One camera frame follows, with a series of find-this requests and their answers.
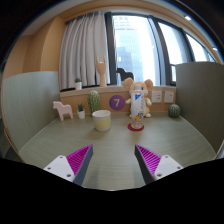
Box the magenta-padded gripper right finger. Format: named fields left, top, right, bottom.
left=134, top=143, right=184, bottom=185

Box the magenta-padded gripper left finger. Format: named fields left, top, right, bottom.
left=43, top=143, right=94, bottom=187

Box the clear plastic water bottle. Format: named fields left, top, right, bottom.
left=129, top=84, right=147, bottom=130

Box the flat round red coaster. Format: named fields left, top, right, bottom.
left=127, top=122, right=145, bottom=132

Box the small plant in white pot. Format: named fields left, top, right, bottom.
left=73, top=77, right=83, bottom=91
left=76, top=103, right=86, bottom=120

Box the round green cactus figure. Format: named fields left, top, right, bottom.
left=167, top=103, right=182, bottom=119

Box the pink horse figure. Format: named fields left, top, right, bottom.
left=52, top=100, right=74, bottom=122

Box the white and yellow cup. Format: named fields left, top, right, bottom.
left=91, top=109, right=112, bottom=132

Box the green desk partition panel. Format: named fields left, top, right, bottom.
left=175, top=61, right=224, bottom=154
left=1, top=70, right=63, bottom=153

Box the wooden ledge panel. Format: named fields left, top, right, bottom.
left=59, top=84, right=178, bottom=115

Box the tall green cactus figure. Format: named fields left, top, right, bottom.
left=87, top=89, right=102, bottom=117

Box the round purple number sign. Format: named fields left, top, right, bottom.
left=108, top=94, right=126, bottom=111

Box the beige mouse plush toy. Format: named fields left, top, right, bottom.
left=123, top=77, right=155, bottom=119

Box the black horse figure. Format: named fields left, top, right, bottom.
left=116, top=67, right=135, bottom=83

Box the wooden hand model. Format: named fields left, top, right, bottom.
left=95, top=55, right=108, bottom=88

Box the grey-white curtain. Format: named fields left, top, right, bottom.
left=58, top=11, right=113, bottom=91

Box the dark-framed window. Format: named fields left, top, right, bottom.
left=104, top=12, right=218, bottom=87

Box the white wall socket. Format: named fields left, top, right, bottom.
left=151, top=90, right=164, bottom=104
left=163, top=90, right=175, bottom=104

